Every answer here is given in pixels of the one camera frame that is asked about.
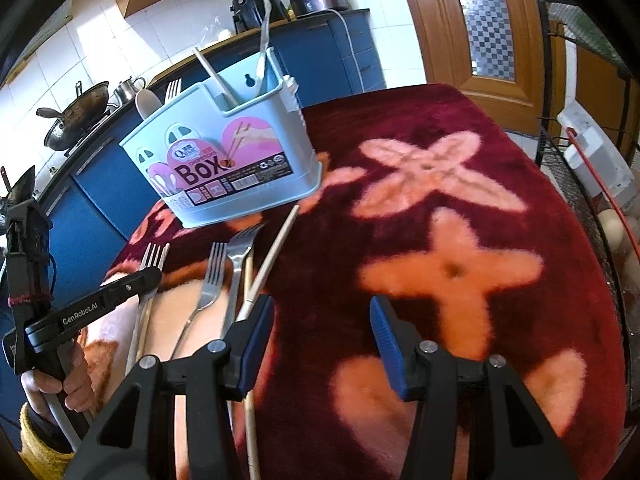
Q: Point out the blue kitchen base cabinets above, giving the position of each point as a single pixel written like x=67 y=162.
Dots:
x=100 y=180

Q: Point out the white power strip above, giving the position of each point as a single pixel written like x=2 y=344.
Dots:
x=595 y=160

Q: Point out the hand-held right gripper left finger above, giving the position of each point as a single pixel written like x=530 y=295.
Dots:
x=255 y=340

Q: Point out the wooden door with glass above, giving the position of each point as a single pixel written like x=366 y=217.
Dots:
x=440 y=35

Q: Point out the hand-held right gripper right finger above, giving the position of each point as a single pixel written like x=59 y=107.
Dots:
x=387 y=345

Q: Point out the white chopstick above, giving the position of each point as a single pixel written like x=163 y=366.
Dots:
x=215 y=77

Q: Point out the metal kettle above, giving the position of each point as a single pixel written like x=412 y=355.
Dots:
x=127 y=91

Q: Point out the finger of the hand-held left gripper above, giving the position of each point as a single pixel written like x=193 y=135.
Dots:
x=135 y=285

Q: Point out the pile of eggs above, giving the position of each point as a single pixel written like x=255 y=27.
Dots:
x=612 y=225

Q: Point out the small clear plastic bag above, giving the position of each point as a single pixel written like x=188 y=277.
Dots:
x=220 y=32

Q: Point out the dark rice cooker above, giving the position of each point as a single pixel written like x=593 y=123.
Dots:
x=320 y=0

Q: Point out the silver metal tongs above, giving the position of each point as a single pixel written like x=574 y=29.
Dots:
x=263 y=45

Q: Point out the red floral blanket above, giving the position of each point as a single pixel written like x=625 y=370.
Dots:
x=450 y=185

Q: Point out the light blue utensil holder box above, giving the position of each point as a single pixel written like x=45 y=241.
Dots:
x=250 y=170

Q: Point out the black air fryer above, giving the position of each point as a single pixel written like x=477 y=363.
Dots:
x=247 y=10

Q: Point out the black wok with ladle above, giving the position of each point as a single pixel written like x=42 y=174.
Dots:
x=80 y=110

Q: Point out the large silver metal fork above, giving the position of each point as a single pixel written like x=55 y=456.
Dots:
x=237 y=280

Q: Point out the person's left hand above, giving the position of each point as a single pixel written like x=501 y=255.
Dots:
x=75 y=380

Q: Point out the person's left forearm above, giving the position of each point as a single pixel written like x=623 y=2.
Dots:
x=40 y=440

